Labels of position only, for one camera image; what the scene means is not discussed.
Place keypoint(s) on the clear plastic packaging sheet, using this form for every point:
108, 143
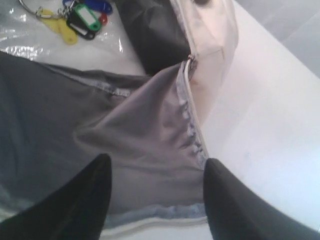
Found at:
23, 35

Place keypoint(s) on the colourful key tag bunch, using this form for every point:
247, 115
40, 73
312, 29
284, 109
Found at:
76, 18

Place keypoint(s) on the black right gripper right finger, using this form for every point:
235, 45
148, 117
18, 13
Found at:
234, 212

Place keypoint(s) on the beige fabric duffel bag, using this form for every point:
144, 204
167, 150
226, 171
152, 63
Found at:
55, 120

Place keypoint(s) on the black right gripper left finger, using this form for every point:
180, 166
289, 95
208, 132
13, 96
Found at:
76, 211

